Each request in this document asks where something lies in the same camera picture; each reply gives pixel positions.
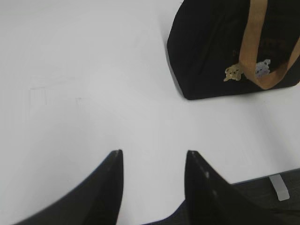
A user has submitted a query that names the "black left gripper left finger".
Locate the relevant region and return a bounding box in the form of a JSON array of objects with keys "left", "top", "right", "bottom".
[{"left": 19, "top": 150, "right": 124, "bottom": 225}]

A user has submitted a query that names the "tan bear patch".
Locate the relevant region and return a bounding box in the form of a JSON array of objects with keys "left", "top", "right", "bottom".
[{"left": 224, "top": 64, "right": 243, "bottom": 82}]

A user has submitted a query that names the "black fabric bag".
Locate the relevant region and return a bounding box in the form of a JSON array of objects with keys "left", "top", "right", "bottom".
[{"left": 167, "top": 0, "right": 300, "bottom": 100}]

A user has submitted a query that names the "grey table leg bracket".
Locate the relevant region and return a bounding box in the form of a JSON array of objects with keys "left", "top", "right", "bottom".
[{"left": 269, "top": 174, "right": 290, "bottom": 201}]

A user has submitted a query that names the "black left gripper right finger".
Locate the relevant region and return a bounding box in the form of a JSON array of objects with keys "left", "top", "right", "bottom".
[{"left": 184, "top": 150, "right": 277, "bottom": 225}]

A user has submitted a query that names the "tan bag strap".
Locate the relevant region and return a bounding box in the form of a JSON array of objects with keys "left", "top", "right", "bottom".
[{"left": 239, "top": 0, "right": 300, "bottom": 90}]

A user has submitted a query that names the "white bear patch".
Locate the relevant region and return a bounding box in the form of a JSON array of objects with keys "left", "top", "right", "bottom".
[{"left": 255, "top": 59, "right": 271, "bottom": 78}]

